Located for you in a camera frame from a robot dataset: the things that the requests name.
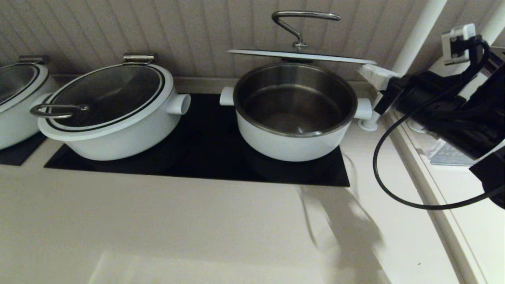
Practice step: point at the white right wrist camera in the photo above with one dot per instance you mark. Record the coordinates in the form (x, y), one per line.
(455, 41)

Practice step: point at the glass lid white rim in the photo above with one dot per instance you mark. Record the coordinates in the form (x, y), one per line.
(315, 57)
(106, 94)
(14, 81)

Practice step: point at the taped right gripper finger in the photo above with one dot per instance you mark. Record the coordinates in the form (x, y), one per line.
(376, 82)
(375, 71)

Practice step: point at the black induction cooktop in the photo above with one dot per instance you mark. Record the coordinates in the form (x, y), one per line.
(17, 154)
(205, 157)

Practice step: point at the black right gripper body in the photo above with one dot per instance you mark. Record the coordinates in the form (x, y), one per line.
(422, 98)

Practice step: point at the white cooking pot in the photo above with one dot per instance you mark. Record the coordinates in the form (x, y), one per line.
(130, 142)
(15, 126)
(292, 148)

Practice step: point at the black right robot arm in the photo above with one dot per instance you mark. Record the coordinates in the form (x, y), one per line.
(493, 118)

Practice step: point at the clear acrylic sign holder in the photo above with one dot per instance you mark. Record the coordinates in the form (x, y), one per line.
(446, 157)

